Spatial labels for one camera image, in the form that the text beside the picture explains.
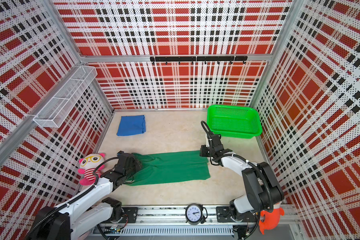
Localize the green tank top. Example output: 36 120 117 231
126 151 211 186

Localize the blue tank top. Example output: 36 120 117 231
117 115 146 137

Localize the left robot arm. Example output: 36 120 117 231
25 151 143 240

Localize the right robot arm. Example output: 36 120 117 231
200 133 284 221

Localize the green plastic basket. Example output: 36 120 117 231
207 105 263 139

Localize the pink plush with yellow glasses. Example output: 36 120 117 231
78 153 106 186

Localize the small black analog clock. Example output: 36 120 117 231
185 204 207 225

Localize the red shark plush toy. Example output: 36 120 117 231
259 203 285 235

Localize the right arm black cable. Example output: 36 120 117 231
200 120 274 240

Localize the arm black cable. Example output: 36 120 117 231
200 120 274 240
25 156 121 240

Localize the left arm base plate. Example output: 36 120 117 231
102 207 139 224

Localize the aluminium front rail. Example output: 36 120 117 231
50 204 301 240

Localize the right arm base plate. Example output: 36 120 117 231
216 206 257 223

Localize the white wire mesh shelf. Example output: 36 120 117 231
34 66 97 128

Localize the black hook rail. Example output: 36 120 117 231
150 56 248 64

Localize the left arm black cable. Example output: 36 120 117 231
25 156 121 240

